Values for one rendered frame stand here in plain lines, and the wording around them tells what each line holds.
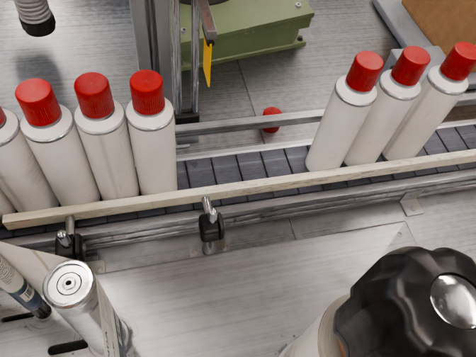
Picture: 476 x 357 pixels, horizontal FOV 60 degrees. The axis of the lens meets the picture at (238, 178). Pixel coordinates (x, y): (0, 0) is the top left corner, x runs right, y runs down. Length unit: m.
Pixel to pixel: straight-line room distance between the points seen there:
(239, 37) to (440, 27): 0.42
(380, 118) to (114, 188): 0.35
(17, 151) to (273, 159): 0.35
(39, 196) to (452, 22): 0.80
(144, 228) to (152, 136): 0.16
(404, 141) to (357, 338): 0.41
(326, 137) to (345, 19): 0.50
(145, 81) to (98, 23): 0.52
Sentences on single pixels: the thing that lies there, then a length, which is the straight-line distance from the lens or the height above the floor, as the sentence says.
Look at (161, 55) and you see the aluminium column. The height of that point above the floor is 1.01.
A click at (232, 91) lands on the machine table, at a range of 0.78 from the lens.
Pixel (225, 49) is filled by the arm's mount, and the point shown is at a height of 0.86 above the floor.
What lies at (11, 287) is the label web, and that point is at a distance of 0.44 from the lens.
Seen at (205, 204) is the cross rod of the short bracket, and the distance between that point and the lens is 0.54.
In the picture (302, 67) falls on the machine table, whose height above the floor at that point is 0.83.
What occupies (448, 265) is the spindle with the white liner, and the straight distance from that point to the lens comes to 0.25.
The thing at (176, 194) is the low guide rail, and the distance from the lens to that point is 0.54.
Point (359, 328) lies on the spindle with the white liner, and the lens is 0.27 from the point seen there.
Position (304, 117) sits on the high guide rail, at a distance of 0.58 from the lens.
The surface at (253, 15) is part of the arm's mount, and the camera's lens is 0.83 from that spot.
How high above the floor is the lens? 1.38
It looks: 56 degrees down
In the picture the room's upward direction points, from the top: 10 degrees clockwise
